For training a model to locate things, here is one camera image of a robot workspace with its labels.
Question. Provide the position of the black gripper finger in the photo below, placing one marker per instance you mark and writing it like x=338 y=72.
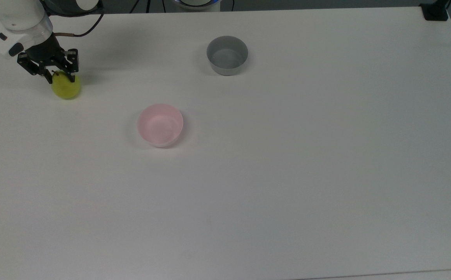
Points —
x=72 y=62
x=30 y=65

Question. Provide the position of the black camera stand clamp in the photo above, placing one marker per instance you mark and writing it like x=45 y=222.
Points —
x=435 y=11

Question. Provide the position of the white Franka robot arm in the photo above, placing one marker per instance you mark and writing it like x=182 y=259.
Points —
x=19 y=19

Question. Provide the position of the green pear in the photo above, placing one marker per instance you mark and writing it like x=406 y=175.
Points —
x=67 y=89

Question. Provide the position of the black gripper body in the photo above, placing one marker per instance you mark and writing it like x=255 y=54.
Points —
x=46 y=50

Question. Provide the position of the grey plastic bowl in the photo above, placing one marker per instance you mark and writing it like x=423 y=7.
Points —
x=227 y=58

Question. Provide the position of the pink plastic bowl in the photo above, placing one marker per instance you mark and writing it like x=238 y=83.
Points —
x=160 y=125

